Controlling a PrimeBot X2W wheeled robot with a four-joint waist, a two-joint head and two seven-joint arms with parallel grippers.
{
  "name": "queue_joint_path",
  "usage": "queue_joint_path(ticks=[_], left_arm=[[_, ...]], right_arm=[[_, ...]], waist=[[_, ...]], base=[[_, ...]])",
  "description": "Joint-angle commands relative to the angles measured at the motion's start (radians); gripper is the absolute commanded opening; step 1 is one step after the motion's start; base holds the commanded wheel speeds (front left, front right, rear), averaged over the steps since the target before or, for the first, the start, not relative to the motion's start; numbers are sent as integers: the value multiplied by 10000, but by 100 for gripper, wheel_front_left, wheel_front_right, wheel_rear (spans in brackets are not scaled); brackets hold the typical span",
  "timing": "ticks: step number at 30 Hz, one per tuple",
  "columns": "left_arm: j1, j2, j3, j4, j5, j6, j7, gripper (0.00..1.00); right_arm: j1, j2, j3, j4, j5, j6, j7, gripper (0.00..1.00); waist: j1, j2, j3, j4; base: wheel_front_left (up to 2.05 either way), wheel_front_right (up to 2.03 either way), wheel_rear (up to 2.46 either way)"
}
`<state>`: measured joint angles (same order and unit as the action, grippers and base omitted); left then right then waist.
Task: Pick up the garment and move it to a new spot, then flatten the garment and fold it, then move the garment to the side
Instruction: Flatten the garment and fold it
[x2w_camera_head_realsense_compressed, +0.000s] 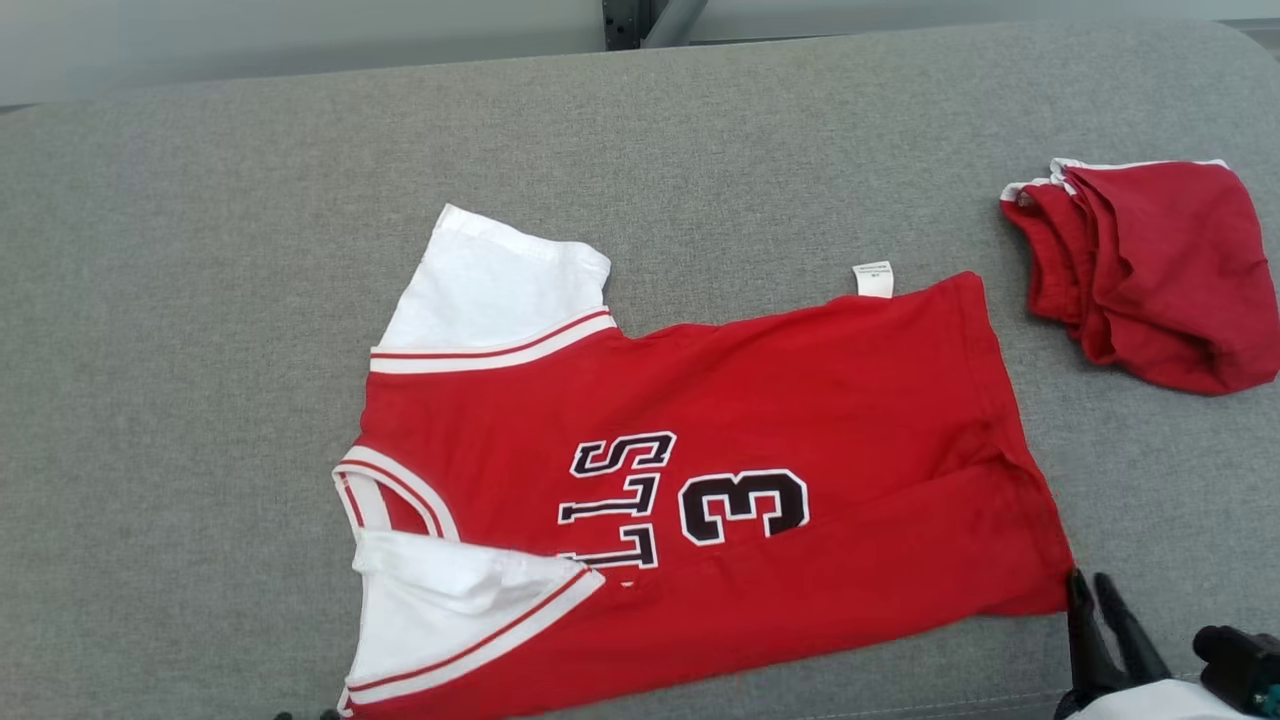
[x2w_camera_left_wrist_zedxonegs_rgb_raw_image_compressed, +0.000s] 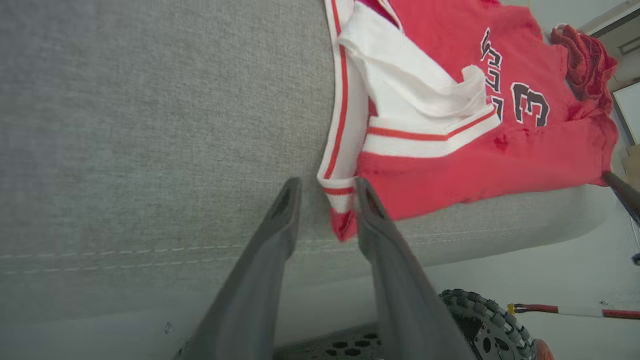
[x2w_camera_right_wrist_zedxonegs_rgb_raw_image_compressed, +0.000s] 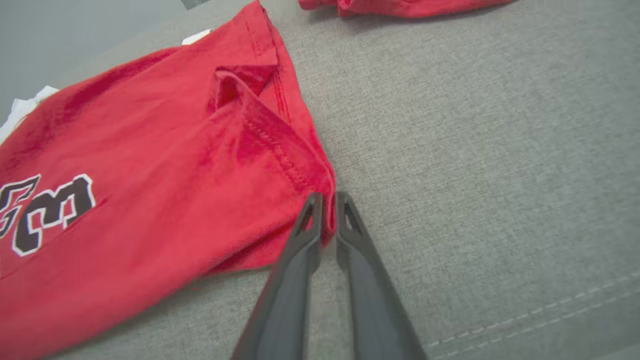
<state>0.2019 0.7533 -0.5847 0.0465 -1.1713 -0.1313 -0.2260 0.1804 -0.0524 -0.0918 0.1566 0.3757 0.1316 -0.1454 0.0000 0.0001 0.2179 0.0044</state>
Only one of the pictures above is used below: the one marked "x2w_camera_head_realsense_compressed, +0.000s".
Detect grey fabric sofa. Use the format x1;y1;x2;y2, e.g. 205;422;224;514
0;18;1280;720

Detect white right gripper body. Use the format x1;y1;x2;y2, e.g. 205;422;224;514
1054;677;1252;720

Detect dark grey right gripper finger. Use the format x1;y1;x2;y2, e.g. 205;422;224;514
1092;571;1172;687
1064;567;1127;702

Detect red white basketball jersey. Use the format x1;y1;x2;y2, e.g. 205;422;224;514
331;202;1077;720

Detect grey metal frame post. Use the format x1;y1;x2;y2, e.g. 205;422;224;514
600;0;709;52

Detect red shorts with white stripe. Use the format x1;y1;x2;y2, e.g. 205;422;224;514
999;156;1280;397

